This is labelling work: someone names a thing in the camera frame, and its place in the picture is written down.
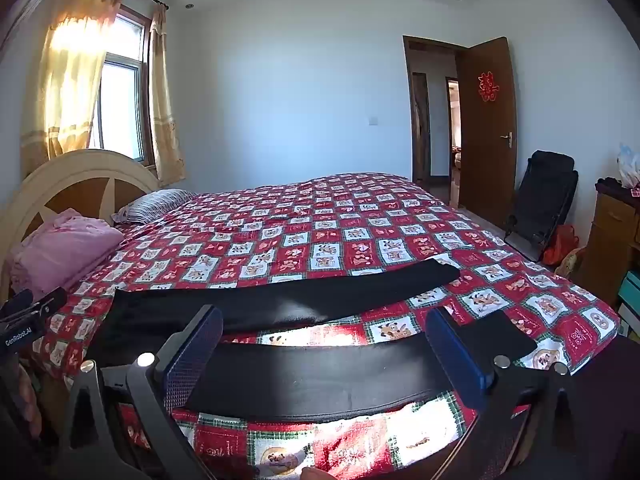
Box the narrow yellow curtain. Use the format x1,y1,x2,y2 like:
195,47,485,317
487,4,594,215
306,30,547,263
148,4,187,187

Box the cream wooden headboard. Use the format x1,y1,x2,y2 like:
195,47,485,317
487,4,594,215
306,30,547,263
0,149,161,301

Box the black pants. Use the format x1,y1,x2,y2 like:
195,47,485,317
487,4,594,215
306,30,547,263
87,258,538,418

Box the brown wooden door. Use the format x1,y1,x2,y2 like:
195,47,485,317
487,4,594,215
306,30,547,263
456,36,518,231

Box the red bag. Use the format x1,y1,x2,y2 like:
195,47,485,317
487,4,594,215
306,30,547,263
542,224,581,266

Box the red paper door decoration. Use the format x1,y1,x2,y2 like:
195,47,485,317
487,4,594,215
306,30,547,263
477,71,499,103

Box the yellow floral bag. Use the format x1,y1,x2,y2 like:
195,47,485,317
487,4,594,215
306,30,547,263
554,246,587,277

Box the dark purple cloth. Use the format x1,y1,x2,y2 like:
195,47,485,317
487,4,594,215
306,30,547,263
570,332,640,480

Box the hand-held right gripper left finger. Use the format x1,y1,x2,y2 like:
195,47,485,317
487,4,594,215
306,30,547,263
60,304,224,480

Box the red printed checkered blanket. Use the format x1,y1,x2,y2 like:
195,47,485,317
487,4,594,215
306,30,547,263
30,172,622,480

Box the teal box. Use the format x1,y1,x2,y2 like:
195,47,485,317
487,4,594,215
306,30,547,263
617,270,640,313

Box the wide yellow curtain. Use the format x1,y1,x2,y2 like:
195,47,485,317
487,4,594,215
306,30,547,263
20,0,127,173

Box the wooden cabinet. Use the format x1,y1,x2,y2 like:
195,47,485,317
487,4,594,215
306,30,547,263
580,182,640,308

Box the black folding chair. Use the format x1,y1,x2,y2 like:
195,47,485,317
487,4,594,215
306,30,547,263
504,150,580,262

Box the pink folded blanket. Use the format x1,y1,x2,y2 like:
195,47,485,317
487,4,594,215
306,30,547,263
6,208,125,297

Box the window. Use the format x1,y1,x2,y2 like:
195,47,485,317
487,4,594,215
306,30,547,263
90,4,155,167

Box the striped pillow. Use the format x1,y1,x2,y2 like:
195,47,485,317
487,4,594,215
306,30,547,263
111,189,198,225

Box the brown door frame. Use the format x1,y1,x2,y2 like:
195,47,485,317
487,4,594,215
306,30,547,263
402,35,471,191

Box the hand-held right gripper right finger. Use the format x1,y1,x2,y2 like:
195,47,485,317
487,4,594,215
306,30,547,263
426,306,601,480

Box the white plastic bag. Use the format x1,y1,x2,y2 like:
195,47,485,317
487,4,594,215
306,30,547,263
617,142,640,187

